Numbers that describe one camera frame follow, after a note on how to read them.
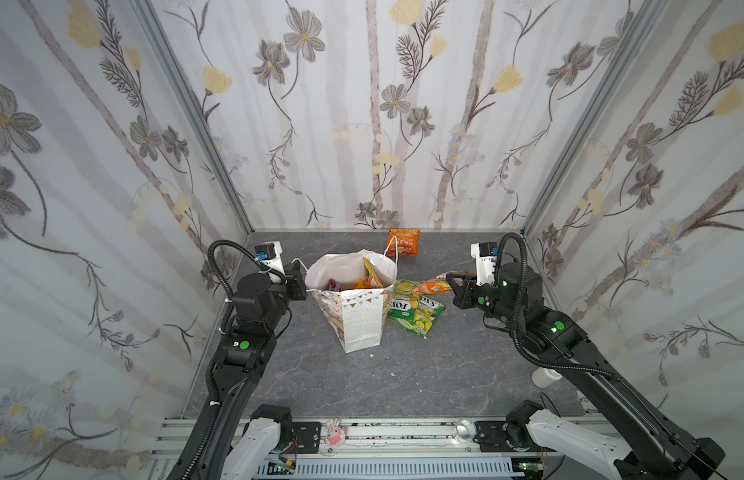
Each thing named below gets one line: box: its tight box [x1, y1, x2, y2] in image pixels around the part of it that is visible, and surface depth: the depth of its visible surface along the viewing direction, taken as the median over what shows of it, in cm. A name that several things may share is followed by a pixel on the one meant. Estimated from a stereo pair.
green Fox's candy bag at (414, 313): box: [388, 293, 446, 340], surface depth 95 cm
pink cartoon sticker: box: [325, 418, 346, 448], surface depth 74 cm
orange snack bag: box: [363, 257, 384, 289], surface depth 83 cm
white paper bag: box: [304, 236, 398, 353], surface depth 82 cm
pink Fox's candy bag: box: [412, 278, 452, 296], surface depth 73 cm
